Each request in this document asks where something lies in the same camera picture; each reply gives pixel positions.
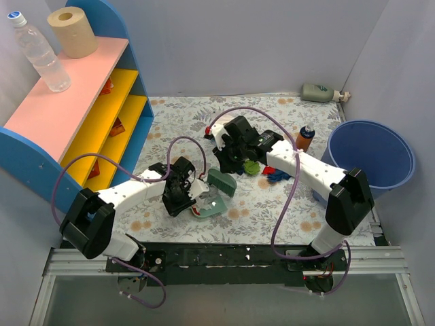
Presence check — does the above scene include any red paper scrap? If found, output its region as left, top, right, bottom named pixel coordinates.
left=191, top=206, right=201, bottom=216
left=262, top=166, right=275, bottom=175

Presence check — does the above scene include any white paper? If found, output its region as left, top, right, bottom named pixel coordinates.
left=196, top=190, right=218, bottom=211

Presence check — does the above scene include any green hand brush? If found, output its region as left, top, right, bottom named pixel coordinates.
left=207, top=168, right=237, bottom=198

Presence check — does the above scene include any green dustpan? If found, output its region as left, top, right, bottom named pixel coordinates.
left=190, top=195, right=227, bottom=219

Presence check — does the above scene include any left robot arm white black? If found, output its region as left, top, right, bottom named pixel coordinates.
left=60, top=157, right=196, bottom=272

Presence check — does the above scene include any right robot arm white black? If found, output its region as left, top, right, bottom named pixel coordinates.
left=205, top=116, right=374, bottom=270

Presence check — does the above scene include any green crumpled paper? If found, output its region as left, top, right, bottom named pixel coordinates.
left=243, top=160, right=260, bottom=176

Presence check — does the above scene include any dark blue crumpled paper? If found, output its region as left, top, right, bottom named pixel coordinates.
left=267, top=169, right=291, bottom=183

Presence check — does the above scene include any orange spray bottle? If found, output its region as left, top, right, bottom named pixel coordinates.
left=296, top=123, right=315, bottom=152

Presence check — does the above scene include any orange item middle shelf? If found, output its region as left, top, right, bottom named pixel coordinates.
left=109, top=117, right=125, bottom=137

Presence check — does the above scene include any orange item shelf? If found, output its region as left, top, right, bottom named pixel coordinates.
left=99, top=77, right=114, bottom=96
left=109, top=117, right=125, bottom=137
left=88, top=160, right=100, bottom=179

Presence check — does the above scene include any grey lotion bottle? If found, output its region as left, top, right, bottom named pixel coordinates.
left=300, top=83, right=351, bottom=103

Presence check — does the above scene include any orange item lower shelf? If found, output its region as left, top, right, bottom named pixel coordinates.
left=88, top=160, right=100, bottom=179

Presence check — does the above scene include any blue pink yellow shelf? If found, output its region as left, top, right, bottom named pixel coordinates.
left=1, top=1, right=154, bottom=212

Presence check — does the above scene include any orange item upper shelf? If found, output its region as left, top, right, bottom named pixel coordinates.
left=99, top=77, right=114, bottom=96

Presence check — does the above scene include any blue plastic bucket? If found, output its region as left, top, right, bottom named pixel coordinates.
left=321, top=120, right=416, bottom=200

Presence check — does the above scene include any brown toilet paper roll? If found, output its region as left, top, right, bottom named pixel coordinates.
left=47, top=6, right=98, bottom=59

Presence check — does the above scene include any clear plastic water bottle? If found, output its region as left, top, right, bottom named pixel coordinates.
left=7, top=11, right=71, bottom=92

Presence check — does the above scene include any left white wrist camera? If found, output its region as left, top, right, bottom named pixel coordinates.
left=188, top=179, right=209, bottom=200

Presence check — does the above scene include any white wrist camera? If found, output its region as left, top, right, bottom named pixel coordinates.
left=188, top=179, right=209, bottom=200
left=205, top=124, right=228, bottom=151

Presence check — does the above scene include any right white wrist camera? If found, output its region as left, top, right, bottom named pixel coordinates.
left=205, top=124, right=228, bottom=151

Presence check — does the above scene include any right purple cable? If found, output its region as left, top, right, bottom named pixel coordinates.
left=210, top=107, right=353, bottom=296

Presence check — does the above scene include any purple cable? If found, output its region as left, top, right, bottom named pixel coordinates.
left=50, top=136, right=207, bottom=309
left=210, top=107, right=353, bottom=296

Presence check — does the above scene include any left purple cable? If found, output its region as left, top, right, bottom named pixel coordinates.
left=50, top=136, right=207, bottom=309

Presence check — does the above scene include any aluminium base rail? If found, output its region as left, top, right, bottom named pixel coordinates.
left=31, top=243, right=425, bottom=325

